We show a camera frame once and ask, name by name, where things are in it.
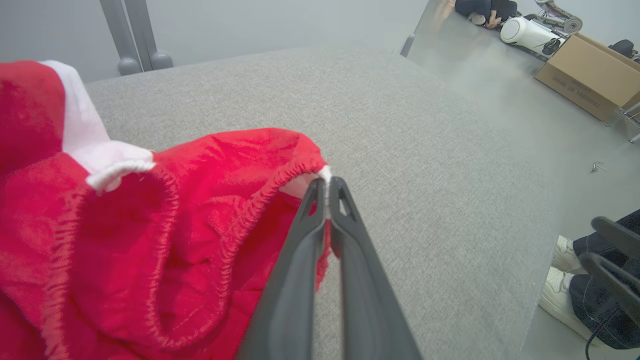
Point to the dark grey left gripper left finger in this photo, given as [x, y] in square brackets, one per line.
[290, 280]

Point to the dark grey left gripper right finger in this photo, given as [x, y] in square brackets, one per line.
[370, 300]

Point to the red white basketball jersey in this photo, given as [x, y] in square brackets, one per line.
[200, 225]

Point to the grey ribbed robot arm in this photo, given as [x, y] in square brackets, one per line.
[567, 20]

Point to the white sneaker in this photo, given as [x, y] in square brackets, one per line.
[565, 255]
[557, 295]

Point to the person legs in dark jeans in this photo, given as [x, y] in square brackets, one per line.
[590, 300]

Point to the black chair base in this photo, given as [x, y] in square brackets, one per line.
[612, 280]

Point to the short grey metal bar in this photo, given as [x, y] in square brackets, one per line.
[407, 46]

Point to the small metal parts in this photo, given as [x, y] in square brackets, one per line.
[597, 167]

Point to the white rounded machine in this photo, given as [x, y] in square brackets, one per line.
[525, 32]

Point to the brown cardboard box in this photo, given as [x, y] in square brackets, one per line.
[585, 75]

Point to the seated person in dark clothes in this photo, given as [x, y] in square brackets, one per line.
[487, 10]

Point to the grey metal post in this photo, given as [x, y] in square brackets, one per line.
[145, 30]
[120, 30]

